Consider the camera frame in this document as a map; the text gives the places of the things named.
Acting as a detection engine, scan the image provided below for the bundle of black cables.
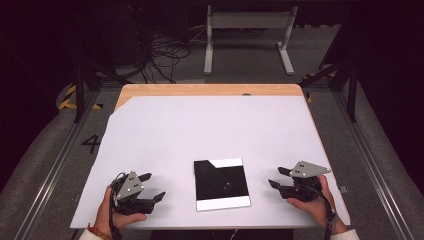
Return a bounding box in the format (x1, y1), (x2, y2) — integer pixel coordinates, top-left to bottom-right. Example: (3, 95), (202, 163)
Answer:
(128, 3), (201, 84)

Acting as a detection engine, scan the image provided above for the person's right hand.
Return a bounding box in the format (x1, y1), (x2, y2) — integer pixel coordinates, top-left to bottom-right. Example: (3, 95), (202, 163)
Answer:
(286, 175), (338, 230)

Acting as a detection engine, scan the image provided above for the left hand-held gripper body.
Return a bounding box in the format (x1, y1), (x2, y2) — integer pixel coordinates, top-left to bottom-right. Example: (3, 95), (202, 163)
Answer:
(111, 170), (157, 216)

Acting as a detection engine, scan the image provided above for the white metal desk frame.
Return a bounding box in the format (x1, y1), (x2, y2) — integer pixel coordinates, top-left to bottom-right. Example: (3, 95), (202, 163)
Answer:
(203, 4), (299, 76)

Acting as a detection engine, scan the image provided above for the red bead bracelet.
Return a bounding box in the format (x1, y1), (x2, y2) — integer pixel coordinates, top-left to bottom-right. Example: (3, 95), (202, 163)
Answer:
(87, 223), (110, 240)

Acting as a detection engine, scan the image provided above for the yellow and black hazard tape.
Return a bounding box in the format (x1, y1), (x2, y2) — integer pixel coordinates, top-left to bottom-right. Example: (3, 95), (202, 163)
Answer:
(302, 71), (336, 104)
(58, 84), (104, 111)

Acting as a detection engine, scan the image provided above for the aluminium floor rail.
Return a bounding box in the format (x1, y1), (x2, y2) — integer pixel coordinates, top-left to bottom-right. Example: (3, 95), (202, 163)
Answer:
(333, 89), (416, 240)
(13, 89), (101, 240)

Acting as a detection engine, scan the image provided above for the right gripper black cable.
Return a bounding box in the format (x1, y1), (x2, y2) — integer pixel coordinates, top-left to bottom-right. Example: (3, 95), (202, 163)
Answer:
(304, 185), (338, 232)

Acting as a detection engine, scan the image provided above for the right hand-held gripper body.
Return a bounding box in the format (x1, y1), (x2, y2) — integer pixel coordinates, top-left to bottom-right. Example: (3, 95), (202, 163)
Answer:
(279, 160), (332, 203)

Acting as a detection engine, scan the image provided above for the black metal stand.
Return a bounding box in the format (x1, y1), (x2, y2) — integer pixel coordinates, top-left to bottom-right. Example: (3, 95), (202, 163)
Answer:
(71, 9), (134, 124)
(298, 6), (360, 124)

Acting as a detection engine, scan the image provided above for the person's left hand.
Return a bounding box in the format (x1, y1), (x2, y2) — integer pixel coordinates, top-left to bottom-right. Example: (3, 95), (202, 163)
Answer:
(94, 185), (148, 238)

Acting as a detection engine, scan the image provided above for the white table cover sheet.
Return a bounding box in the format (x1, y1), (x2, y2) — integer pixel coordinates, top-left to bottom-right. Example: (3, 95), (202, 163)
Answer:
(69, 95), (352, 230)

